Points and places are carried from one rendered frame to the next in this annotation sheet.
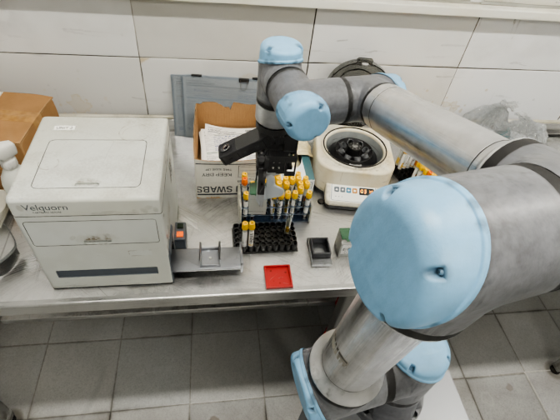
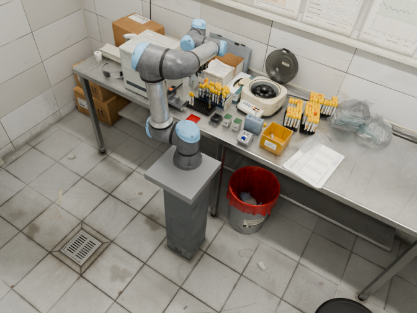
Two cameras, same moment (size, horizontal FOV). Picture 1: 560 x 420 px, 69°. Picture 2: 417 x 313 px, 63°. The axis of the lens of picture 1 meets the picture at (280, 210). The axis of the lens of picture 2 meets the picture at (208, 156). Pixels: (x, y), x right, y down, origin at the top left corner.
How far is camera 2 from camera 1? 131 cm
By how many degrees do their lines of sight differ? 28
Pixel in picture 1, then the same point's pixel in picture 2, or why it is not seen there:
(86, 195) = not seen: hidden behind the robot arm
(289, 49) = (197, 23)
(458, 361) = (303, 254)
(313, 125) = (187, 46)
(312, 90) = (191, 36)
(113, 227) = not seen: hidden behind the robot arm
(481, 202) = (147, 46)
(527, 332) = (363, 272)
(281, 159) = not seen: hidden behind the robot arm
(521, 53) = (385, 76)
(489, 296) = (141, 63)
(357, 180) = (254, 102)
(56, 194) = (131, 49)
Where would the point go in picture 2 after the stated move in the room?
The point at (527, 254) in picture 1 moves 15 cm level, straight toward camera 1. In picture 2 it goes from (149, 58) to (108, 56)
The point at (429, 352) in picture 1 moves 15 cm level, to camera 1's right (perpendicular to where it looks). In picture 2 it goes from (187, 130) to (210, 148)
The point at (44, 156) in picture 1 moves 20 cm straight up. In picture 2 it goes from (137, 40) to (133, 7)
